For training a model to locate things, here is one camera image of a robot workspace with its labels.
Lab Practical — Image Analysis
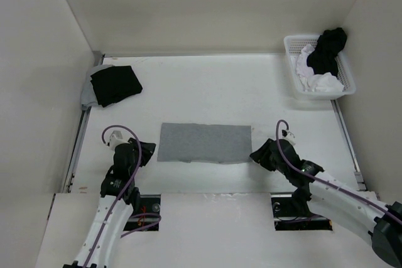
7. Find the grey folded tank top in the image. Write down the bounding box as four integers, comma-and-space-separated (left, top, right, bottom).
80, 65, 113, 111

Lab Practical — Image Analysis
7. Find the white plastic laundry basket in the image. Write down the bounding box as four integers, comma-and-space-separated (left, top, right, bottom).
283, 29, 356, 100

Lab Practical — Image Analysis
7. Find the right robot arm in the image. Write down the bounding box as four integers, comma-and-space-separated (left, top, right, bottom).
249, 139, 401, 267

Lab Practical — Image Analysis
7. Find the white crumpled garment in basket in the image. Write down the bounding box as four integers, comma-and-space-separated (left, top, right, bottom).
295, 44, 344, 92

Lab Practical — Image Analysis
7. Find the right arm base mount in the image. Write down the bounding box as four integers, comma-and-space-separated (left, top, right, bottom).
271, 194, 333, 231

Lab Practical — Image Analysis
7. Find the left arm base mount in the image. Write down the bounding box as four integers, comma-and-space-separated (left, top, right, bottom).
124, 195, 161, 232

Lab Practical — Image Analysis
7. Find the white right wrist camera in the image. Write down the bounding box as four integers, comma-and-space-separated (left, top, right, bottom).
281, 129, 296, 146

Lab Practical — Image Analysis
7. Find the grey tank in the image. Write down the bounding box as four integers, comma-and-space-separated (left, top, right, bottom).
80, 65, 113, 111
157, 123, 252, 164

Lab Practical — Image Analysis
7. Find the black folded tank top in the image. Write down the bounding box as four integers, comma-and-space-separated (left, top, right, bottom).
90, 65, 143, 107

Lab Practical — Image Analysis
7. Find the black crumpled garment in basket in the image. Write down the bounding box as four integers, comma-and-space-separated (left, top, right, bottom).
307, 28, 347, 77

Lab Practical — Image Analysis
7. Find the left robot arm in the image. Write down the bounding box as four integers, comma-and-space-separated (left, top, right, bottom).
64, 138, 156, 267

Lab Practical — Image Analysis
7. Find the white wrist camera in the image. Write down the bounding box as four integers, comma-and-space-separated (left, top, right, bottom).
107, 130, 127, 151
281, 129, 296, 146

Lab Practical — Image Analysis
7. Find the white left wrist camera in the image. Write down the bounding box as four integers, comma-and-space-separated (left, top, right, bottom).
107, 130, 127, 151

